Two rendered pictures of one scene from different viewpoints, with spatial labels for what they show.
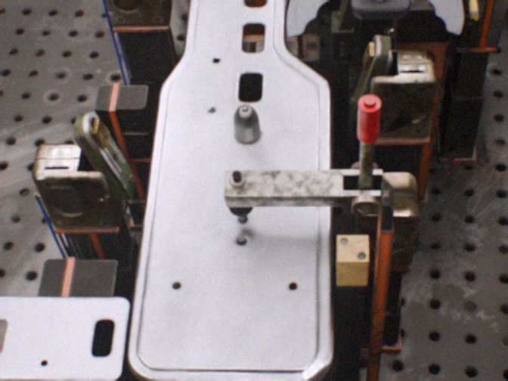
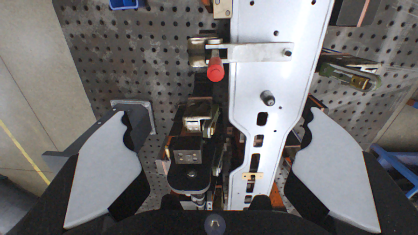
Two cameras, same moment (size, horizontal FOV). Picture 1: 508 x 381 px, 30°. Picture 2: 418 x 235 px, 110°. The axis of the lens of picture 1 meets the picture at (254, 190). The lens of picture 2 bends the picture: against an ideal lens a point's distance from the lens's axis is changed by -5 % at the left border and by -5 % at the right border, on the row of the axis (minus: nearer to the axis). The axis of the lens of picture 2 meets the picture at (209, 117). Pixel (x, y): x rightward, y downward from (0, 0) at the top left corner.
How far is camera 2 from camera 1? 0.75 m
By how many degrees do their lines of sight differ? 8
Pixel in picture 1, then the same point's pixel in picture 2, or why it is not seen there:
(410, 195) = (191, 52)
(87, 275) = (352, 15)
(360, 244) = (218, 10)
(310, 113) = (237, 106)
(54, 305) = not seen: outside the picture
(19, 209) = (328, 85)
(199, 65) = (282, 128)
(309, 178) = (245, 56)
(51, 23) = not seen: hidden behind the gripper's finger
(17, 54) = not seen: hidden behind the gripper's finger
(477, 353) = (173, 31)
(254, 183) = (276, 52)
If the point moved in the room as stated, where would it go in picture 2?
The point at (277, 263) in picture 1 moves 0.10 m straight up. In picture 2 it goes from (259, 18) to (274, 17)
